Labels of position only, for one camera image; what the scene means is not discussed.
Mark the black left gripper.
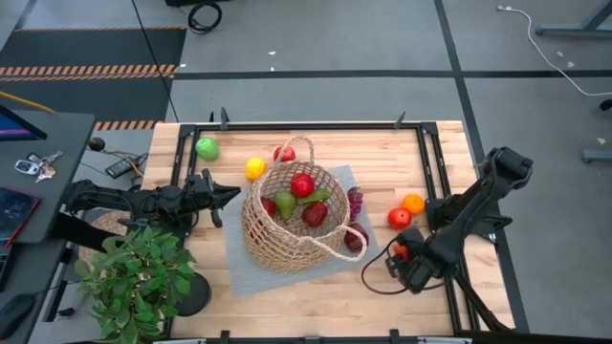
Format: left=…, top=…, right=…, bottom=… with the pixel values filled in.
left=185, top=167, right=243, bottom=229

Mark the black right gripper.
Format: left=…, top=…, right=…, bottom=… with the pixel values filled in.
left=384, top=227, right=448, bottom=295

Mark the red tomato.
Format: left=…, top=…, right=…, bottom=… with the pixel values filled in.
left=386, top=206, right=413, bottom=231

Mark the yellow lemon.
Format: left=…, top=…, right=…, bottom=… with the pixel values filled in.
left=244, top=156, right=268, bottom=183

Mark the green apple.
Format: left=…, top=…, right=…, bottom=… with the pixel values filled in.
left=194, top=137, right=221, bottom=162

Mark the orange fruit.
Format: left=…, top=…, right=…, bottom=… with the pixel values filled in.
left=401, top=193, right=426, bottom=216

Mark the dark maroon fruit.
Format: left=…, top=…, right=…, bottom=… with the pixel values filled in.
left=343, top=222, right=370, bottom=254

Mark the green pear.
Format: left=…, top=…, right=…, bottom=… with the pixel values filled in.
left=273, top=190, right=298, bottom=222

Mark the woven wicker basket with handles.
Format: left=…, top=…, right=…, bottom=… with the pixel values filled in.
left=240, top=135, right=369, bottom=274

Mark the green chili pepper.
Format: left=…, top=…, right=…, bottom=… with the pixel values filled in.
left=295, top=188, right=332, bottom=206

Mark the red bell pepper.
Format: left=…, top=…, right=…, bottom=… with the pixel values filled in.
left=301, top=201, right=330, bottom=229

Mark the purple grape bunch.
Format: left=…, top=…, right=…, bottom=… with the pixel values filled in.
left=346, top=186, right=364, bottom=222

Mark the grey woven placemat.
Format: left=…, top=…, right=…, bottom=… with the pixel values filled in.
left=219, top=164, right=383, bottom=300

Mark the black power adapter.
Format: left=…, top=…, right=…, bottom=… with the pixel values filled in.
left=104, top=153, right=149, bottom=181

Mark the round woven mat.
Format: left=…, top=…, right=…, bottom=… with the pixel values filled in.
left=77, top=209, right=133, bottom=269

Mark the green potted plant black pot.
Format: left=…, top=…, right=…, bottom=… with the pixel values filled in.
left=74, top=225, right=213, bottom=344

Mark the black office desk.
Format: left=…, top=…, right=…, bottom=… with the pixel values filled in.
left=0, top=109, right=97, bottom=344

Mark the silver key bunch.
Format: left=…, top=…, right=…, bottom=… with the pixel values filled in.
left=27, top=149, right=65, bottom=184

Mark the black orange-striped floor mat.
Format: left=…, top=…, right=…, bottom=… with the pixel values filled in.
left=0, top=26, right=188, bottom=133

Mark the black car key fob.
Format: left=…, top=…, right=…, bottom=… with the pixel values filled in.
left=13, top=159, right=40, bottom=177

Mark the red-edged tablet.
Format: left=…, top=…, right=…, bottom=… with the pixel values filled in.
left=0, top=186, right=42, bottom=250

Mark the grey table foot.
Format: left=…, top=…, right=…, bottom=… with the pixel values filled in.
left=534, top=0, right=612, bottom=39
left=580, top=147, right=612, bottom=164

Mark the black computer monitor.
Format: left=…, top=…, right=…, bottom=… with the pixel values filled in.
left=0, top=103, right=49, bottom=142

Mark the black computer mouse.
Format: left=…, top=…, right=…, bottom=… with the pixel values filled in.
left=0, top=292, right=36, bottom=341

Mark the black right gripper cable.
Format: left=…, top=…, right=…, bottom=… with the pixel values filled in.
left=361, top=237, right=448, bottom=296

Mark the black aluminium rig frame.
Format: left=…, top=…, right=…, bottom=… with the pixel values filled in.
left=164, top=118, right=515, bottom=344

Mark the thin black floor cable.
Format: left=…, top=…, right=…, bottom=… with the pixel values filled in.
left=131, top=0, right=179, bottom=123

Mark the black coiled cable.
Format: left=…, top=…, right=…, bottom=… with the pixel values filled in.
left=186, top=1, right=224, bottom=35

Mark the yellow cable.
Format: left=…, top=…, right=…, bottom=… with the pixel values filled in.
left=0, top=89, right=56, bottom=115

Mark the white floor cable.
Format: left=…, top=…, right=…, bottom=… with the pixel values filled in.
left=495, top=4, right=612, bottom=98

